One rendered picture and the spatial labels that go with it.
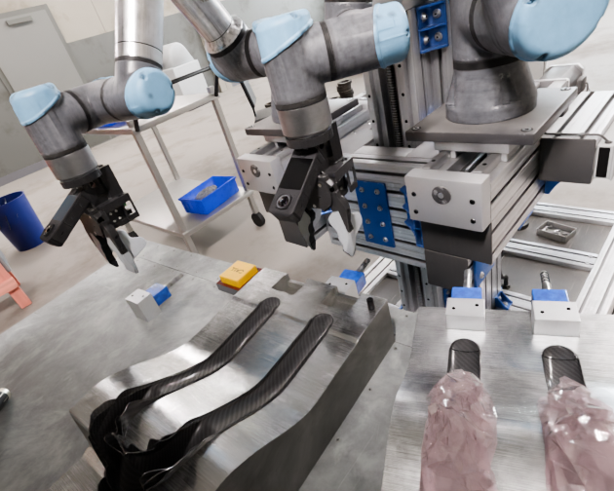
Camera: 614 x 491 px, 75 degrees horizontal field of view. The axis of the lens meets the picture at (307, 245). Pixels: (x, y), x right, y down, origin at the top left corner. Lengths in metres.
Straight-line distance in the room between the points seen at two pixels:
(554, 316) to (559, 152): 0.40
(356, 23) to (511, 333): 0.45
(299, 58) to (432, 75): 0.52
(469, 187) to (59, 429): 0.78
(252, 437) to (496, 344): 0.33
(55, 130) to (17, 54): 7.25
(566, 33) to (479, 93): 0.18
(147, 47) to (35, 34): 7.40
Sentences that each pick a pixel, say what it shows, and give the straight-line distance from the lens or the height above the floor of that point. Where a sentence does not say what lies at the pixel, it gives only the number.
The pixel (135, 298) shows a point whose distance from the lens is 0.93.
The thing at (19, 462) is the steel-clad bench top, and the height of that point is 0.80.
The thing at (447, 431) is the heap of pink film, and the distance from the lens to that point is 0.44.
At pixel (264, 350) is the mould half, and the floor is 0.88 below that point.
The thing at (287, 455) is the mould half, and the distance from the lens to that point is 0.52.
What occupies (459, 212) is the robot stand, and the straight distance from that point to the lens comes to 0.71.
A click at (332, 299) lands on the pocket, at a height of 0.87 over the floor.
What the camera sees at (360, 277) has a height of 0.84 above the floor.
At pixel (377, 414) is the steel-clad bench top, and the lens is 0.60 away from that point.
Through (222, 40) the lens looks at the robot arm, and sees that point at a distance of 1.10.
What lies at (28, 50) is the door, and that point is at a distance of 8.09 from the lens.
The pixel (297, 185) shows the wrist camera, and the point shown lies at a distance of 0.58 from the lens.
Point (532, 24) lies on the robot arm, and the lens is 0.61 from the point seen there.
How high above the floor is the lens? 1.30
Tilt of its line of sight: 31 degrees down
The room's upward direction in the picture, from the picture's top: 17 degrees counter-clockwise
